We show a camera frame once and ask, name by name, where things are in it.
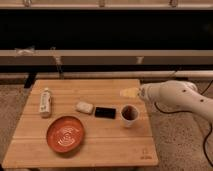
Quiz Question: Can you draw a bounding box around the dark red pepper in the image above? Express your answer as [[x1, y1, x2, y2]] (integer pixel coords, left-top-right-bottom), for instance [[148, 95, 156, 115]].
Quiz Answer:
[[122, 107, 136, 120]]

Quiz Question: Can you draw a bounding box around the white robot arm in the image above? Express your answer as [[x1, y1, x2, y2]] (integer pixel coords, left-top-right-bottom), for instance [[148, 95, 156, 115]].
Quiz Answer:
[[120, 80, 213, 123]]

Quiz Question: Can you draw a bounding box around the white ceramic cup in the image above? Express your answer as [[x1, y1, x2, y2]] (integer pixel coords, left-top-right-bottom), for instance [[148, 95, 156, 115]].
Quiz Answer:
[[120, 104, 139, 128]]

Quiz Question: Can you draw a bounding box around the orange ceramic plate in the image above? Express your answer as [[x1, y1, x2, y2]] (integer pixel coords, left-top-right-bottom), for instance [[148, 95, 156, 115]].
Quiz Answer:
[[46, 116, 85, 153]]

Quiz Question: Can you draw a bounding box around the black smartphone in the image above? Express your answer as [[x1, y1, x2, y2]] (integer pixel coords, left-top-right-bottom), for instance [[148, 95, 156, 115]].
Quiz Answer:
[[95, 107, 116, 119]]

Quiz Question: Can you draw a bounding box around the white wrapped packet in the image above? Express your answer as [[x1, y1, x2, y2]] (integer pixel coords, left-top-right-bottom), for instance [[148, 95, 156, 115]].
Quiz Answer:
[[76, 101, 94, 114]]

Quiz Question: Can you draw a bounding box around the wooden table board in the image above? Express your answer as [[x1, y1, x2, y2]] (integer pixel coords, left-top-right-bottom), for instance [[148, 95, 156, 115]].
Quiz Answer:
[[3, 79, 158, 168]]

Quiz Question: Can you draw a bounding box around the white plastic bottle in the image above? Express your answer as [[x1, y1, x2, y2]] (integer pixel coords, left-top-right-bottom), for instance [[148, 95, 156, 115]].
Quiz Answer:
[[39, 88, 51, 118]]

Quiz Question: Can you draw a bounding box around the grey metal rail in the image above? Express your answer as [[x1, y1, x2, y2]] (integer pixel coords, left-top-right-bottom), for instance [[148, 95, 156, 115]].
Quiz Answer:
[[0, 49, 213, 66]]

